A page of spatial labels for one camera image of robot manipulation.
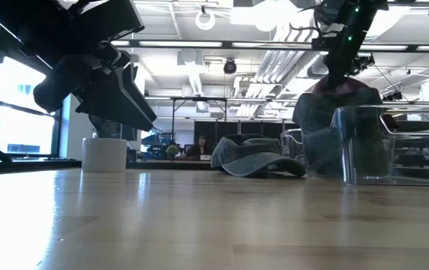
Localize white plant pot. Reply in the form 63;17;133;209
82;137;128;174

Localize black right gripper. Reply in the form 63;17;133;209
321;40;368;92

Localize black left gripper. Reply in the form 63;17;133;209
33;40;158;133

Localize small background plant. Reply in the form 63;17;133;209
164;144;181;161

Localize black ceiling camera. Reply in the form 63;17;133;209
382;91;404;102
349;54;375;77
223;58;238;76

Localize long ceiling light bar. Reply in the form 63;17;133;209
111;38;429;53

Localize black office partition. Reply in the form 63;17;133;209
193;120;287;143

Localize clear plastic bin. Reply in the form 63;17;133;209
280;103;429;188

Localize white ring lamp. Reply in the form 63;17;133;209
194;9;217;32

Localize maroon cap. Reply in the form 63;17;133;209
313;74;372;95

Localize white ceiling pipes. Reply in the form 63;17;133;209
253;14;323;84

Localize person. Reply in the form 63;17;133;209
186;133;212;158

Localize grey-green denim cap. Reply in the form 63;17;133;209
210;133;308;179
292;88;388;177

